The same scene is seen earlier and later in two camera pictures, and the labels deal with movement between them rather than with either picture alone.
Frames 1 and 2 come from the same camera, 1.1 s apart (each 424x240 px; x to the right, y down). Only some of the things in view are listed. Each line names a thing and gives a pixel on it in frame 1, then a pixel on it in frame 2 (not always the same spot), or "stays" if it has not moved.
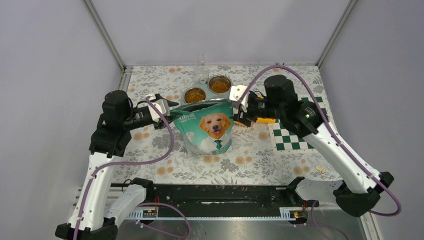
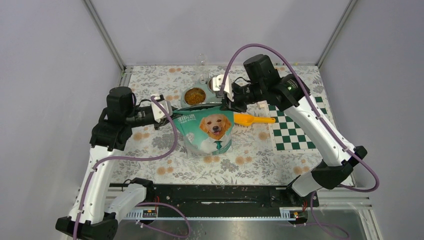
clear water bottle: [203, 70] stays
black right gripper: [242, 118] to [235, 106]
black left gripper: [169, 118] stays
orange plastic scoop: [260, 120] stays
